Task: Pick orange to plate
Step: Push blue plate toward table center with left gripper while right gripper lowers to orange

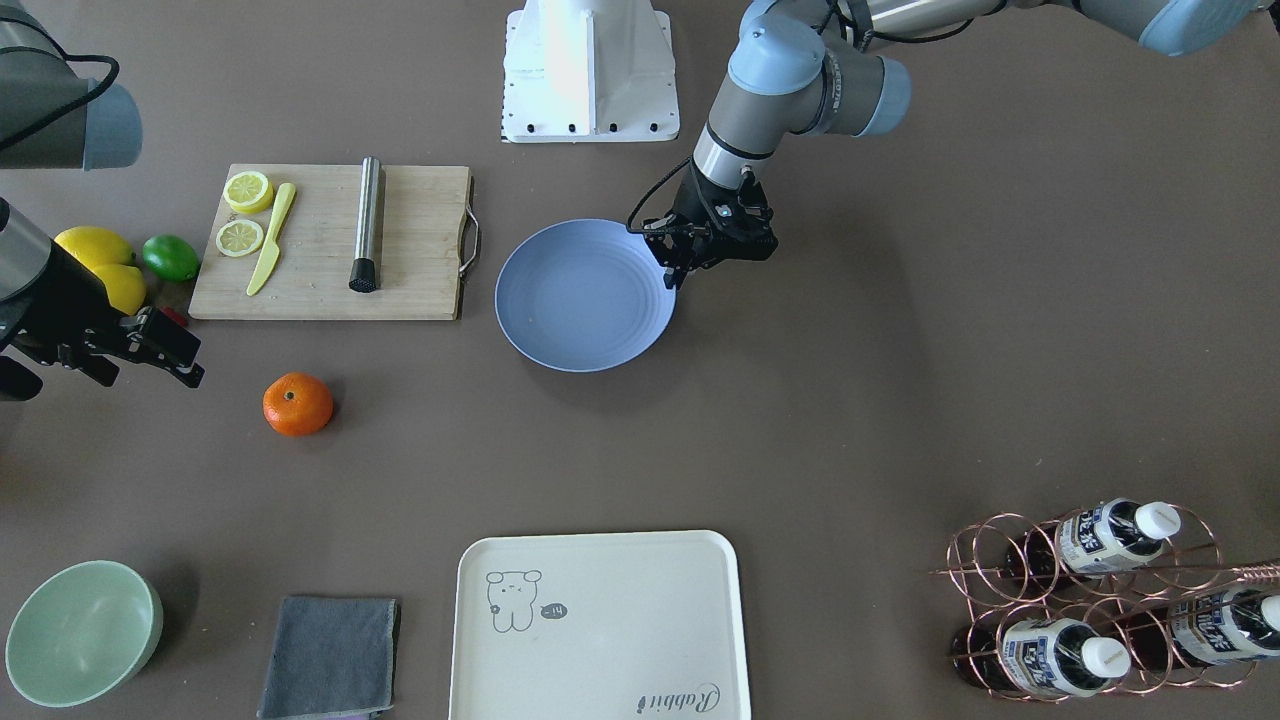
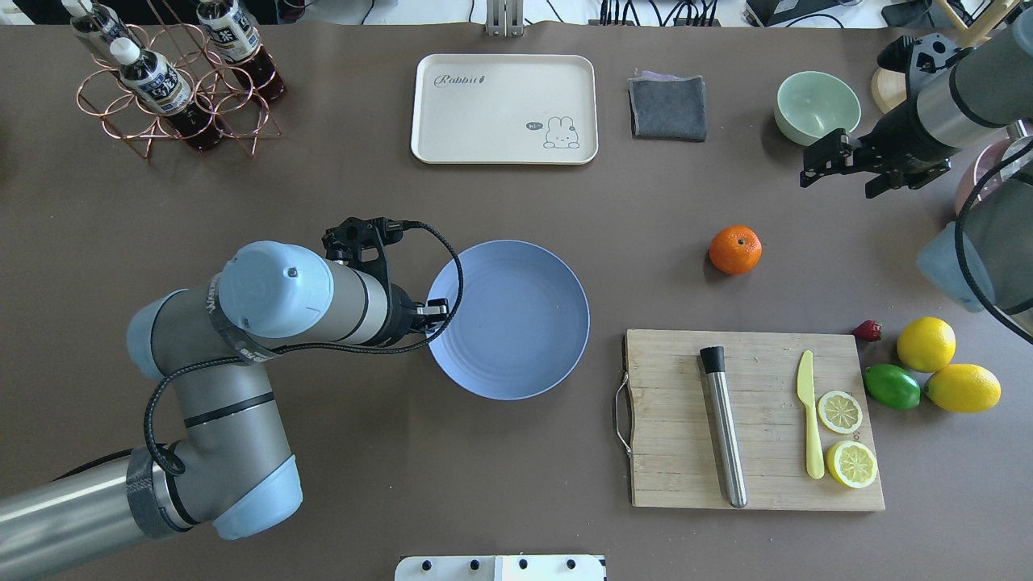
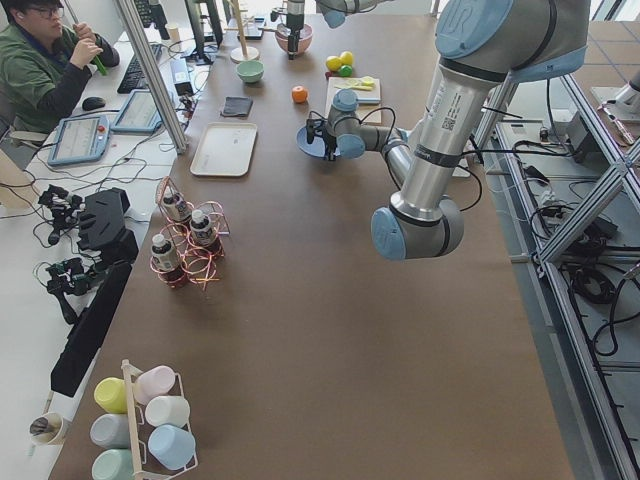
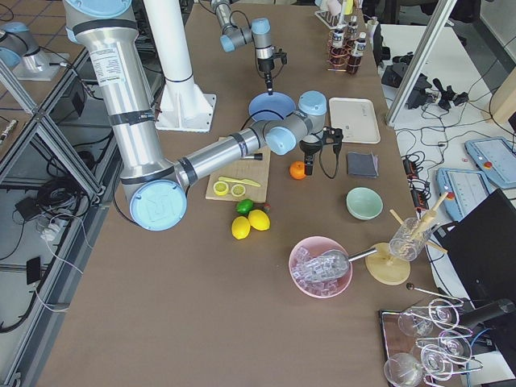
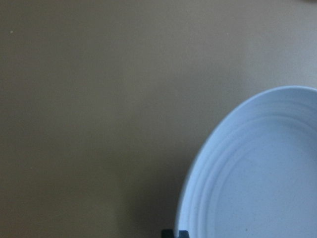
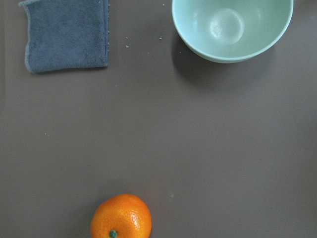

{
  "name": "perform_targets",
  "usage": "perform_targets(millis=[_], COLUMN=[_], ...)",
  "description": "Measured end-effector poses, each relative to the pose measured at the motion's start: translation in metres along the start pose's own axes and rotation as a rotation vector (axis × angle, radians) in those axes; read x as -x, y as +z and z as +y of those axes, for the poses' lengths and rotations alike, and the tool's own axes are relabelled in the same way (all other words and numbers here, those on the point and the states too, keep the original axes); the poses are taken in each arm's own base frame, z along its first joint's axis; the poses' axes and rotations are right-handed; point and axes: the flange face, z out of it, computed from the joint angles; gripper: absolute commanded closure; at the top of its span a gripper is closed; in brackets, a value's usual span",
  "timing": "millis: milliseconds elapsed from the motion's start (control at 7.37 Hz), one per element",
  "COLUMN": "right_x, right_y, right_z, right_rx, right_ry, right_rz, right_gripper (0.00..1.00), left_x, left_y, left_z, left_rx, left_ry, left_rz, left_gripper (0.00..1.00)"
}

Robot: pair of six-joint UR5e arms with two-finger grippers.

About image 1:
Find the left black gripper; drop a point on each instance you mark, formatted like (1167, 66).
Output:
(692, 206)

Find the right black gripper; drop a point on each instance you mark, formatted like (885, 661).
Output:
(62, 297)

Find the blue plate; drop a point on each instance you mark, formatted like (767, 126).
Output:
(583, 296)

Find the orange mandarin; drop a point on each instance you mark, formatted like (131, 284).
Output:
(298, 404)

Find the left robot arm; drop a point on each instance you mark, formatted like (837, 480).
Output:
(803, 68)

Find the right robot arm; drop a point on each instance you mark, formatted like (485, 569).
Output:
(52, 118)

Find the red strawberry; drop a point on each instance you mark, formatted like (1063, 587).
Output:
(175, 316)

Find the yellow lemon lower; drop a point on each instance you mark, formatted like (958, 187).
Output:
(125, 284)

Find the yellow lemon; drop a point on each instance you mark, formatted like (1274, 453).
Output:
(94, 246)
(125, 284)

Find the green lime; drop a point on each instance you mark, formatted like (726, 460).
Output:
(170, 258)

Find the yellow lemon upper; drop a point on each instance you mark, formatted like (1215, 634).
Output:
(94, 246)

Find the lemon slice lower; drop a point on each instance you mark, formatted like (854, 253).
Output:
(239, 237)

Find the lemon slice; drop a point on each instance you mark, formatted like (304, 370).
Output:
(248, 192)
(239, 237)

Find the yellow plastic knife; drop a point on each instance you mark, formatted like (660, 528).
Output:
(270, 250)

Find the wooden cutting board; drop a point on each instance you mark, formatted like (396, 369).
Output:
(419, 250)

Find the lemon slice upper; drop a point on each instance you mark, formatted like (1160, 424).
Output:
(248, 192)

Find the steel muddler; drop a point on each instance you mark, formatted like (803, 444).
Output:
(365, 271)

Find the green bowl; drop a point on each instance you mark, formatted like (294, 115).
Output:
(82, 633)

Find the grey folded cloth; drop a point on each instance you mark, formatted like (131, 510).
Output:
(332, 658)

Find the cream rabbit tray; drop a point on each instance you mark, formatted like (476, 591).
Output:
(637, 625)

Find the drink bottle top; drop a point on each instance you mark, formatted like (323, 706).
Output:
(1117, 535)

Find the drink bottle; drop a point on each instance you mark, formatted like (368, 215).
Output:
(1040, 659)
(1117, 535)
(1235, 626)

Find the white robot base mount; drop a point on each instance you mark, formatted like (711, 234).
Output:
(589, 72)

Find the copper wire bottle rack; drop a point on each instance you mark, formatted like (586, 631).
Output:
(1120, 597)

